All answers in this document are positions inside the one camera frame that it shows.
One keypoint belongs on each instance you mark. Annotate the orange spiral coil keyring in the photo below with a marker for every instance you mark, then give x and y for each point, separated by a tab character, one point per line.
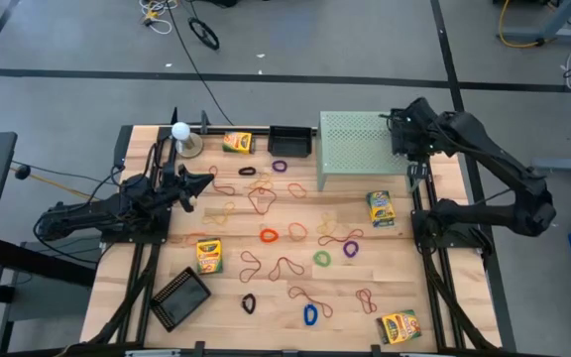
262	235

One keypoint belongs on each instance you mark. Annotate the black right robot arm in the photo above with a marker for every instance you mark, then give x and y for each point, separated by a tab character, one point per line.
493	158

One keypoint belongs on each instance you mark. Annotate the white globe lamp wooden base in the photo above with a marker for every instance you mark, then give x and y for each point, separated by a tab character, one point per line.
181	131

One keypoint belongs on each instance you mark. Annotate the black spiral coil keyring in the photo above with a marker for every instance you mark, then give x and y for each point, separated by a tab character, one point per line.
243	303
240	171

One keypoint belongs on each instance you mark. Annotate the black wheel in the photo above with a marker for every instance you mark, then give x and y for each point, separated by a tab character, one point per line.
204	34

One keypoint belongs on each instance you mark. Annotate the green spiral coil keyring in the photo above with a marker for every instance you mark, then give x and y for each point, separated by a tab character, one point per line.
315	258

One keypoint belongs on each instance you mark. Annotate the sage green perforated metal riser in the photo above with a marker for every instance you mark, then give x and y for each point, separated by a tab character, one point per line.
355	144

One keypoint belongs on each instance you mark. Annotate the grey stand foot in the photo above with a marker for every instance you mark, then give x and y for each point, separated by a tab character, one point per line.
568	165

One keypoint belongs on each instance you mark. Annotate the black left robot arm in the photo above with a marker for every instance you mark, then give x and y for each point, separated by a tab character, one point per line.
82	213

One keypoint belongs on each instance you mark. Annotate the grey desk leg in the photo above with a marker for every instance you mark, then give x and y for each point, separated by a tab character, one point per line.
563	35

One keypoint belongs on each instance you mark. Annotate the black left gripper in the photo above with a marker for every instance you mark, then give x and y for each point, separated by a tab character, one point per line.
181	187

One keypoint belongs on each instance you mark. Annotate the yellow green crayon box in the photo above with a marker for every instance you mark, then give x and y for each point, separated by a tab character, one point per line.
380	208
237	143
209	255
398	327

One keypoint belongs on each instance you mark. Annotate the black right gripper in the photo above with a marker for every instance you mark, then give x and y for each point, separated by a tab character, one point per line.
417	126

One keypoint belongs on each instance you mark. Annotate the black round knob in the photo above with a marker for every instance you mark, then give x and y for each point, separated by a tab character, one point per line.
22	172

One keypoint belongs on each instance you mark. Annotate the blue spiral coil keyring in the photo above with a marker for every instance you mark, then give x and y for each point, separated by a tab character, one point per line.
306	315

